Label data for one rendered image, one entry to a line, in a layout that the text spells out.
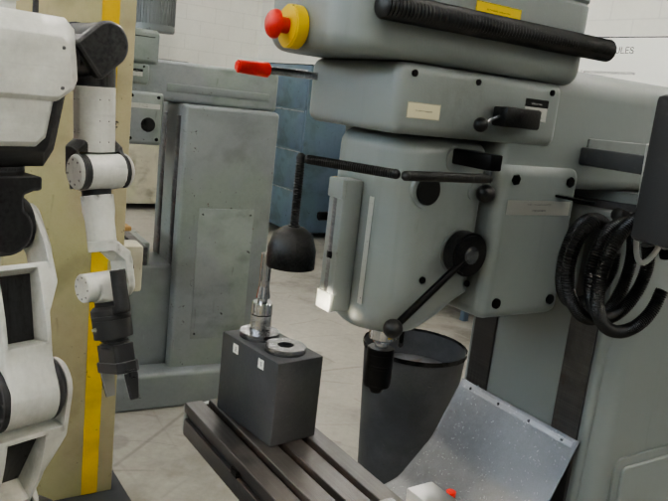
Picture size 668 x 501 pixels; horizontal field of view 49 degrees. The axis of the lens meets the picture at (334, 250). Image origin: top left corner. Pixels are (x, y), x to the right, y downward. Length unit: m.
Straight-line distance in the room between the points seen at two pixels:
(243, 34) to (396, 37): 10.02
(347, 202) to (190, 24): 9.63
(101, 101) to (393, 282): 0.85
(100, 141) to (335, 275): 0.75
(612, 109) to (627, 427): 0.59
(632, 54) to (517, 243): 4.99
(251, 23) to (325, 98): 9.91
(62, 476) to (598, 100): 2.46
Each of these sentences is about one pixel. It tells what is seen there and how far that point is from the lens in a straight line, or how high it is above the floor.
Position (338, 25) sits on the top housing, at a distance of 1.00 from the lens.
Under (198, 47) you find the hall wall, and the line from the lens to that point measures 10.72.
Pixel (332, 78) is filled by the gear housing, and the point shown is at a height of 1.70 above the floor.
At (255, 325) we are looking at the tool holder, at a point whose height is 1.16.
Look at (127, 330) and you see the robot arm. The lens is 1.72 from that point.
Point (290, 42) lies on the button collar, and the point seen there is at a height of 1.74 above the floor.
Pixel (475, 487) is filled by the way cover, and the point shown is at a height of 0.94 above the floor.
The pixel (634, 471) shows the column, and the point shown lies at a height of 1.04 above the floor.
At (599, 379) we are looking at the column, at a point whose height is 1.22.
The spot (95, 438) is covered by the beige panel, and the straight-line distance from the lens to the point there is 3.09.
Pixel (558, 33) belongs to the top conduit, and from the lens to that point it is 1.17.
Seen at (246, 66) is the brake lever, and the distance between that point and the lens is 1.14.
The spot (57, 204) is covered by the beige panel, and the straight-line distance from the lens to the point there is 2.76.
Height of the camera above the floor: 1.67
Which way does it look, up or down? 12 degrees down
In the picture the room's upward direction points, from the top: 6 degrees clockwise
